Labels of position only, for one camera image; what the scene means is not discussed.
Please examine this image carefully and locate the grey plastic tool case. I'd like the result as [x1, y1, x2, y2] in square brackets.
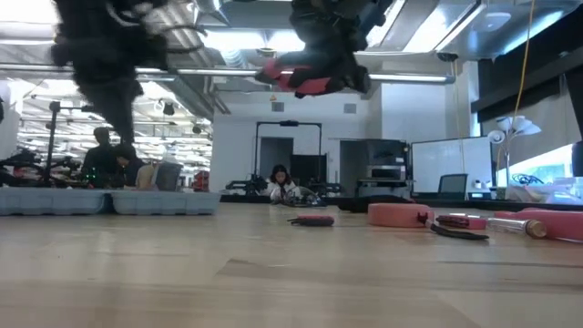
[0, 187, 222, 217]

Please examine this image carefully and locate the whiteboard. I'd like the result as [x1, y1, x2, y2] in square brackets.
[409, 136, 494, 195]

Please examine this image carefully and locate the small red black tool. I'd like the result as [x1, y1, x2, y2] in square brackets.
[287, 214, 336, 228]

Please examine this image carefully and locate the large pink flat-faced tool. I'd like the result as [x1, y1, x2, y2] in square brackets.
[367, 203, 491, 241]

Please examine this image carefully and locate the yellow hanging cable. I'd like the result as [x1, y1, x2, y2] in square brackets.
[513, 0, 535, 118]

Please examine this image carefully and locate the silver oven appliance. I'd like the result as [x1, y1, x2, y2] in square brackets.
[366, 164, 406, 181]

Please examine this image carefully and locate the yellow ceiling drop cord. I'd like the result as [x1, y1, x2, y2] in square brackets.
[269, 50, 279, 102]

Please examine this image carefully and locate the black work glove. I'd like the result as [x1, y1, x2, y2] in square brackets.
[339, 194, 414, 214]

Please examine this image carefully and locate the clear plastic bag pile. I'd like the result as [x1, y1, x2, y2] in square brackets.
[500, 175, 583, 206]

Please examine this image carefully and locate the grey mesh office chair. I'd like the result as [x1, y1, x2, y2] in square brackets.
[437, 173, 469, 200]

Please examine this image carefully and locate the black cable bundle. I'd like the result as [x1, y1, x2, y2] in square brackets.
[512, 172, 546, 187]

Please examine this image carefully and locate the black equipment cabinet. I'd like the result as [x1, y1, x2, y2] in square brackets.
[363, 138, 410, 198]

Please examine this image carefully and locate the white ceiling disc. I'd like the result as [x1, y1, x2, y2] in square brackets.
[477, 11, 512, 33]

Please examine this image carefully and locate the white multi-head floor lamp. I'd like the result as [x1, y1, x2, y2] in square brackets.
[486, 115, 543, 200]

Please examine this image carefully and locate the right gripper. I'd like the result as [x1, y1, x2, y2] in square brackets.
[284, 13, 371, 95]

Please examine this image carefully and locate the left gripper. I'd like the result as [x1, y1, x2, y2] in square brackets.
[49, 36, 169, 146]

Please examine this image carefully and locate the black rig frame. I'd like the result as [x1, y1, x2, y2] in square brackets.
[253, 120, 323, 192]
[45, 100, 129, 183]

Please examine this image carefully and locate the blue-grey chair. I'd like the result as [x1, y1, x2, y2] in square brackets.
[154, 161, 183, 192]

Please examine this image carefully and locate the long tube ceiling light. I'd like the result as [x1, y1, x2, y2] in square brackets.
[0, 63, 456, 86]

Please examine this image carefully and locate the pink thick-handled tool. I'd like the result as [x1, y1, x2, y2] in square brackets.
[494, 209, 583, 245]

